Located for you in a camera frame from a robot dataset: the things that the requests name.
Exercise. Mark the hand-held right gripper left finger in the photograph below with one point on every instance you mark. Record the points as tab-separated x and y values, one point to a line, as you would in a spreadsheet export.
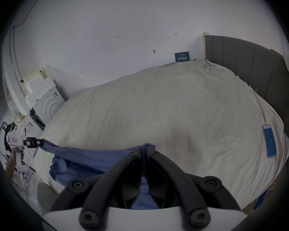
103	184

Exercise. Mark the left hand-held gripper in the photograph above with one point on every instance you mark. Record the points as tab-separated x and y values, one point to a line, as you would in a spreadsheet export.
15	138

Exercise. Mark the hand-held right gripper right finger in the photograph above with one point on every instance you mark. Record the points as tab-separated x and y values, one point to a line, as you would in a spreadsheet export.
183	184

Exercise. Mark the blue shirt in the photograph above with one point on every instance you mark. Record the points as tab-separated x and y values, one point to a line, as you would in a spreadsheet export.
98	157

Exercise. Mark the person's left forearm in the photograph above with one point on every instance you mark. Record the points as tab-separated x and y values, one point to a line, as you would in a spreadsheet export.
10	170

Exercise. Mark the person's left hand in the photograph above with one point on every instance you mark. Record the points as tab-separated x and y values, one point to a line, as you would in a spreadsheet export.
14	156

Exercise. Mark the white washing machine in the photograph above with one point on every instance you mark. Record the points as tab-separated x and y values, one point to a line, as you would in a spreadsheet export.
48	102

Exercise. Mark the bed with beige sheet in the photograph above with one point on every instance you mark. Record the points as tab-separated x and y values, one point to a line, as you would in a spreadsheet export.
171	105

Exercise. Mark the blue phone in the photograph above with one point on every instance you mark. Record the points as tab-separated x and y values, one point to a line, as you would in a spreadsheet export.
269	141

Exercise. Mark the dark grey padded headboard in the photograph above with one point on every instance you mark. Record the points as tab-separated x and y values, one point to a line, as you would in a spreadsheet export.
250	64

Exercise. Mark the blue wall sign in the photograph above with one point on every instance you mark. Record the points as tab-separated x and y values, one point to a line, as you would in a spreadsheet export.
182	56

